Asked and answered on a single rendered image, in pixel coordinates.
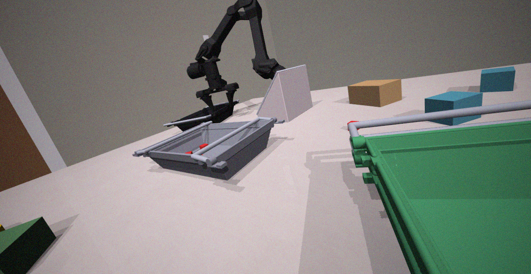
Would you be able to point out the teal block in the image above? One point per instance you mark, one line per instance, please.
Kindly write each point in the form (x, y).
(453, 100)
(497, 79)

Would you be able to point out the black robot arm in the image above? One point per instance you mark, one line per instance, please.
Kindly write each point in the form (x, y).
(211, 48)

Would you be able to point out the brown box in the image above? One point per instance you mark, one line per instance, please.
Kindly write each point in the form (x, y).
(376, 93)

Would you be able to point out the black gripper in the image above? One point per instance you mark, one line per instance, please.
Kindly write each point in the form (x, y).
(214, 82)

